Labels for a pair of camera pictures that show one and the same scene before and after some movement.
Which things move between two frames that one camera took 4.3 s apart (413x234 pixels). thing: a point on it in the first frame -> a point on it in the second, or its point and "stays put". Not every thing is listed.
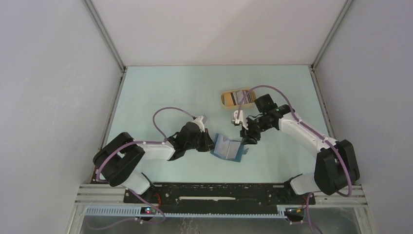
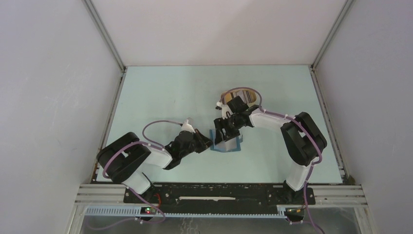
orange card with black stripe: [229, 99] stays put
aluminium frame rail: [103, 194] stays put
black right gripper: [247, 134] -> [220, 136]
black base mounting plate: [219, 194] stays put
